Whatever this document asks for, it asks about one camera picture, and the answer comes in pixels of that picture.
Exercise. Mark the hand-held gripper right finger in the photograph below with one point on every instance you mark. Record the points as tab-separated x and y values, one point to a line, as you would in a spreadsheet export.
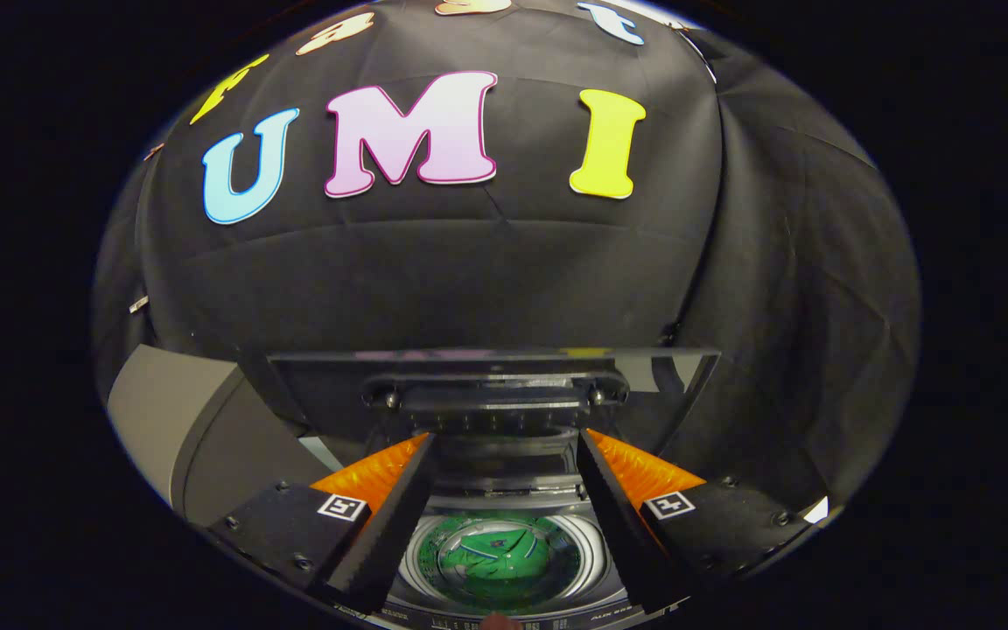
622	525

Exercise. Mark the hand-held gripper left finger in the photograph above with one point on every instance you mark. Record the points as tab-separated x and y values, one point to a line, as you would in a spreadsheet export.
390	525

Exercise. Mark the green polo shirt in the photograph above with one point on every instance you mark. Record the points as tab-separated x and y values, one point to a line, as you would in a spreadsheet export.
495	560

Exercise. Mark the grey washing machine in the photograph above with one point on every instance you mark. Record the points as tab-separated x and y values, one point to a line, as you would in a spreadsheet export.
504	500

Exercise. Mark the black backdrop cloth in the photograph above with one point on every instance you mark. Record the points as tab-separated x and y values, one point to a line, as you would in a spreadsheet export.
504	262

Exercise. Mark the white clip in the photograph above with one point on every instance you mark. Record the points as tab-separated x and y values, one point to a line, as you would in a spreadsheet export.
139	304

